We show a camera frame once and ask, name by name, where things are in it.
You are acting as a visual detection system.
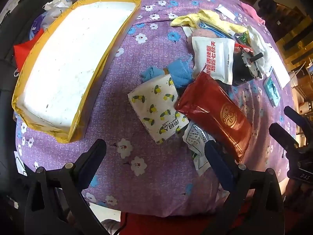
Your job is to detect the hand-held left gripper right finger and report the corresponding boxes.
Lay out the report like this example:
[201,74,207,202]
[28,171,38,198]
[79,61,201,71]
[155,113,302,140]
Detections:
[204,140,285,235]

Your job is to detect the white paper card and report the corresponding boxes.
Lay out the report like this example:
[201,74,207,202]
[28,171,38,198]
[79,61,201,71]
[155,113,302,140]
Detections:
[13,150,28,177]

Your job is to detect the dark wooden shelf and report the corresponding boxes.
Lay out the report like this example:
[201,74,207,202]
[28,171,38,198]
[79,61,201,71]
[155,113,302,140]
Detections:
[254,0,313,84]

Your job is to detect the blue packet clear wrap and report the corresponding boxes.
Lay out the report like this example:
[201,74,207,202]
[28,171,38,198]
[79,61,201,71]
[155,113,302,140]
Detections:
[198,22,235,38]

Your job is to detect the purple bag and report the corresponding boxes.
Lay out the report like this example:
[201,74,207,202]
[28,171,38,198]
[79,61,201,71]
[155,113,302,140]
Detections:
[29,15,49,40]

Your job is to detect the teal tissue pack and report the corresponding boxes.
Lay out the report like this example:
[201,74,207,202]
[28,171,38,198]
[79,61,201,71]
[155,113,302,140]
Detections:
[264,76,280,108]

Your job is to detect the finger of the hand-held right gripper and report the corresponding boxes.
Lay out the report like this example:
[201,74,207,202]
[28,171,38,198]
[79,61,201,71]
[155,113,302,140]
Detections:
[284,106,313,137]
[269,123,300,152]

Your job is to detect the blue cloth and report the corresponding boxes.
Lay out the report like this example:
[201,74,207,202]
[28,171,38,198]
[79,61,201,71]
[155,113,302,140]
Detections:
[140,59,196,89]

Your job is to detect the white knit glove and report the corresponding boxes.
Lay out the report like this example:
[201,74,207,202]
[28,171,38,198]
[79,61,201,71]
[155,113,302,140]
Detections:
[247,25,273,75]

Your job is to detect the yellow cloth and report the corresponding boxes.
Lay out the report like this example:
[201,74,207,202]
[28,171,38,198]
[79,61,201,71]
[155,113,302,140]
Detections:
[170,10,248,36]

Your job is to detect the purple floral tablecloth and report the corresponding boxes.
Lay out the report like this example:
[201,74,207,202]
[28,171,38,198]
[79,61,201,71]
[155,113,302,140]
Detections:
[15,0,297,217]

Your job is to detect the white paper sheet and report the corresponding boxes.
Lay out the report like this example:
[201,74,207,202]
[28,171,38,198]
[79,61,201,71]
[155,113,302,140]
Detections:
[265,43,291,90]

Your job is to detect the white sachet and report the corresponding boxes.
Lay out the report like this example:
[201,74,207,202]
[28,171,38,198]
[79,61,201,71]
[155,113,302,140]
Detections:
[215,4,236,21]

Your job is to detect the red fabric bag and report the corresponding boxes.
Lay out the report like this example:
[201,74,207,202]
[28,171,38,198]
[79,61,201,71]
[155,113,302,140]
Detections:
[13,28,46,69]

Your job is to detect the pink knit cloth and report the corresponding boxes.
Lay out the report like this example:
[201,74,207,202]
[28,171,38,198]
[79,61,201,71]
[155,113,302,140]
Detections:
[187,28,213,44]

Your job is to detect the yellow cardboard storage box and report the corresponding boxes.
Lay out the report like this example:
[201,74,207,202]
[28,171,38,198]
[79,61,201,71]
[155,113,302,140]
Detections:
[12,0,142,144]

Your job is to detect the lemon print tissue pack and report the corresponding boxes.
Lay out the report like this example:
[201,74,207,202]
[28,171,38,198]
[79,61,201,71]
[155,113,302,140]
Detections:
[128,75,190,144]

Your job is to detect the black leather sofa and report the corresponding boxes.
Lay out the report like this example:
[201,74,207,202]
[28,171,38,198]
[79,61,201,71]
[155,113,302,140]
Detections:
[0,0,59,201]

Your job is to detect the white snack packet red print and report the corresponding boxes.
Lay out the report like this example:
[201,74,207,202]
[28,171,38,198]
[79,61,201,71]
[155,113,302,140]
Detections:
[191,36,236,86]

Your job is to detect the white printed plastic packet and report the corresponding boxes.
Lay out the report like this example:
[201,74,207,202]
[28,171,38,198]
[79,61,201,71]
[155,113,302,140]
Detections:
[182,124,216,177]

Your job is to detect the white plastic bag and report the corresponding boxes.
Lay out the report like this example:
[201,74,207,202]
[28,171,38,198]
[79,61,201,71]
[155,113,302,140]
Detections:
[40,0,81,30]

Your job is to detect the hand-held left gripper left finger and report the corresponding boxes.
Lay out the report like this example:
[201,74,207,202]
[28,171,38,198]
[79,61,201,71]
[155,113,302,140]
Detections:
[24,139,108,235]

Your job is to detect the person's red clothing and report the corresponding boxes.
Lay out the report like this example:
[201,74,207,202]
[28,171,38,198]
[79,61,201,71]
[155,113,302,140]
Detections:
[117,211,245,235]

